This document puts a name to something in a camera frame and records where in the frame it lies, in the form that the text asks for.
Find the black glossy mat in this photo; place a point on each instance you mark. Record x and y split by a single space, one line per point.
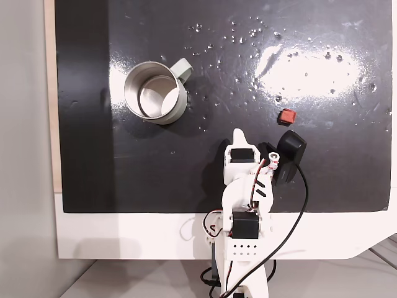
155 170

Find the red cube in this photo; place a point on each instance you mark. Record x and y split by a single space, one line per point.
287 117

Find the black table clamp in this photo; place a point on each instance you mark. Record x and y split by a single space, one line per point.
214 264

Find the light wooden board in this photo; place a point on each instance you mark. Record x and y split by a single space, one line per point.
51 93

